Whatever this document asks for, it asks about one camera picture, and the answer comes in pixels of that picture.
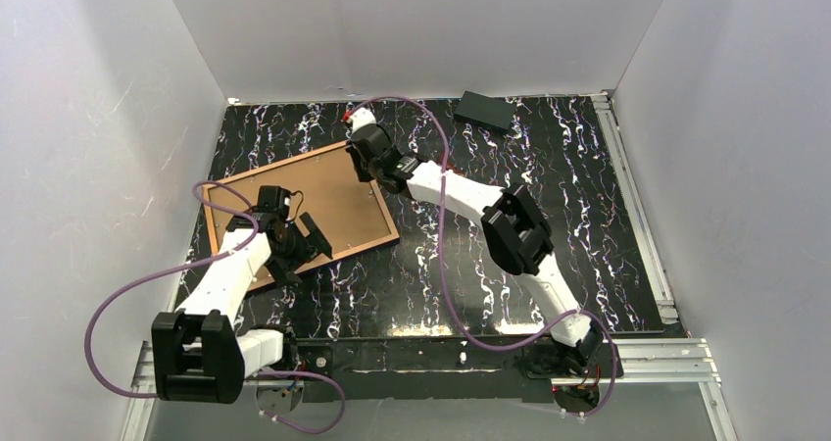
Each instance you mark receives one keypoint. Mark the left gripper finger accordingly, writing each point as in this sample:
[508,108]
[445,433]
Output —
[282,273]
[316,241]

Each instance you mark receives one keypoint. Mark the black rectangular box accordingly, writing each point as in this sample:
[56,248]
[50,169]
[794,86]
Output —
[486,112]

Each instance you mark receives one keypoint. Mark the aluminium rail right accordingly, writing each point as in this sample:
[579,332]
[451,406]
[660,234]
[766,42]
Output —
[602,104]

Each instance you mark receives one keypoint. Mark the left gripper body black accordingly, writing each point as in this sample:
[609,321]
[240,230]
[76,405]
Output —
[297,247]

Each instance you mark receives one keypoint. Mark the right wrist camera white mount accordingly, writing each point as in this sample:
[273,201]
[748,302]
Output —
[357,119]

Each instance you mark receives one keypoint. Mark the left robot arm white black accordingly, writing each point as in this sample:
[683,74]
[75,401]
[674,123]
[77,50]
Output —
[197,355]

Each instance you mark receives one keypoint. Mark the blue photo frame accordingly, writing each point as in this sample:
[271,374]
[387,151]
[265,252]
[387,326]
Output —
[352,215]

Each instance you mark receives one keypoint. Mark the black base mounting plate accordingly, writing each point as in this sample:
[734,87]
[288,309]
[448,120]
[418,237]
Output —
[442,368]

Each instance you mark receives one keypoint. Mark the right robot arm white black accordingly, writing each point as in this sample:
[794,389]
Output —
[517,236]

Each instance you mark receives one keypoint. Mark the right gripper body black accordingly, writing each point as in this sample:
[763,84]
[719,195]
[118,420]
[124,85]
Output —
[363,150]

